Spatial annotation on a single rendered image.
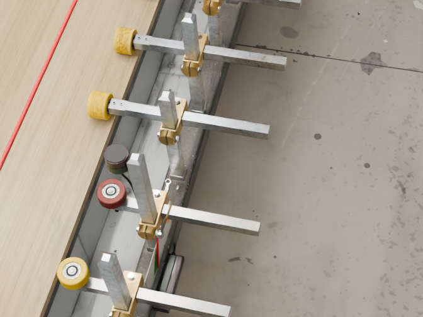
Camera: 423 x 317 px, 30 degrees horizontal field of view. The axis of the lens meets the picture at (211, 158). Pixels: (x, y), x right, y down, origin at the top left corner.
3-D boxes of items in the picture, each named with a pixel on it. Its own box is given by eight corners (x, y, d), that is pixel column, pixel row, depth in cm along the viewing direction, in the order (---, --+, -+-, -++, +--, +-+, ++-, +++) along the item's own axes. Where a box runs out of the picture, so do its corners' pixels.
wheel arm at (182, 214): (260, 228, 217) (260, 220, 213) (258, 238, 215) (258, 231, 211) (110, 199, 224) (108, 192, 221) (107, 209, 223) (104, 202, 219)
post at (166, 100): (187, 183, 249) (173, 89, 209) (184, 192, 247) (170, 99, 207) (177, 181, 250) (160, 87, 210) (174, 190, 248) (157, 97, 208)
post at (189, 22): (206, 114, 259) (196, 11, 219) (203, 122, 257) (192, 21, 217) (196, 112, 260) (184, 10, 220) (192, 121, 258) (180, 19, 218)
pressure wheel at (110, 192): (134, 200, 227) (128, 180, 217) (126, 224, 222) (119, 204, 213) (107, 195, 228) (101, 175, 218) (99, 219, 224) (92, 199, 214)
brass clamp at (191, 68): (211, 45, 241) (209, 34, 237) (200, 79, 234) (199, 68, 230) (191, 42, 242) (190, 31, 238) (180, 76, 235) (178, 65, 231)
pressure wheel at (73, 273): (85, 268, 216) (77, 250, 206) (100, 290, 212) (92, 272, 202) (60, 284, 213) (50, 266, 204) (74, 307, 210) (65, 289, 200)
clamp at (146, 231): (169, 200, 223) (167, 191, 219) (155, 242, 216) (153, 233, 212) (150, 196, 224) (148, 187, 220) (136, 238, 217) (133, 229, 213)
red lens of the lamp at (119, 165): (132, 150, 193) (131, 145, 191) (125, 170, 190) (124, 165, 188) (109, 146, 194) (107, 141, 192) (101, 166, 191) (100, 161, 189)
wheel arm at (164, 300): (231, 311, 205) (230, 304, 202) (228, 323, 203) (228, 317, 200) (73, 278, 213) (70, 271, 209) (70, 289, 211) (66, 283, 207)
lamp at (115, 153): (142, 191, 209) (131, 146, 191) (136, 209, 206) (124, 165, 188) (121, 187, 210) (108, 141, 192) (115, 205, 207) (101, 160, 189)
